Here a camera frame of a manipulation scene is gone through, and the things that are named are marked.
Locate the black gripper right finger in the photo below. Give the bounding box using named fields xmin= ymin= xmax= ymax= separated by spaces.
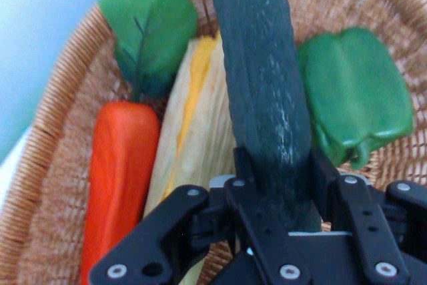
xmin=309 ymin=147 xmax=427 ymax=285

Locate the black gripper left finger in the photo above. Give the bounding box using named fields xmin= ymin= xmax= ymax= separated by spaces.
xmin=88 ymin=146 xmax=313 ymax=285

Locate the dark green toy cucumber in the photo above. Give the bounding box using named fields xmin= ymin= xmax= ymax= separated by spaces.
xmin=206 ymin=0 xmax=323 ymax=233

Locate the orange toy carrot green leaf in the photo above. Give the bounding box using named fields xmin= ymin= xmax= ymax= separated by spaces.
xmin=79 ymin=0 xmax=199 ymax=285

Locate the yellow toy corn cob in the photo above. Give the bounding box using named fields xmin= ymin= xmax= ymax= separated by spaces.
xmin=143 ymin=31 xmax=240 ymax=285

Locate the green toy bell pepper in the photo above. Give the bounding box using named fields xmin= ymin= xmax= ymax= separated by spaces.
xmin=297 ymin=27 xmax=415 ymax=171

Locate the woven wicker basket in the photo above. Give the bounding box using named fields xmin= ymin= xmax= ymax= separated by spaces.
xmin=0 ymin=0 xmax=427 ymax=285

